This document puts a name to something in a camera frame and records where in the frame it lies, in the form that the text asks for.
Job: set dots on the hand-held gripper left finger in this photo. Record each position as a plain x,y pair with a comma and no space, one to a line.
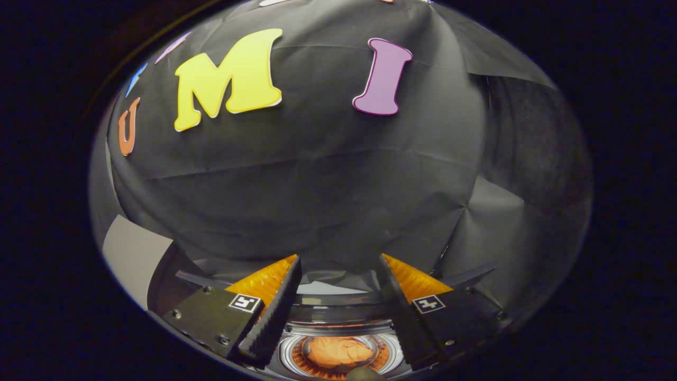
275,312

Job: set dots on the grey cabinet with dark frame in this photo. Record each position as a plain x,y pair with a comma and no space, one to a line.
132,254

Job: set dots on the washing machine lid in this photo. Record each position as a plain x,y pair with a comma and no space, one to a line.
338,312

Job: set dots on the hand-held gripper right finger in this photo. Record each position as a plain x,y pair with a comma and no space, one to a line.
404,312

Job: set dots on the orange polo shirt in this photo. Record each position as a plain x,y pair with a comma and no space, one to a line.
338,352

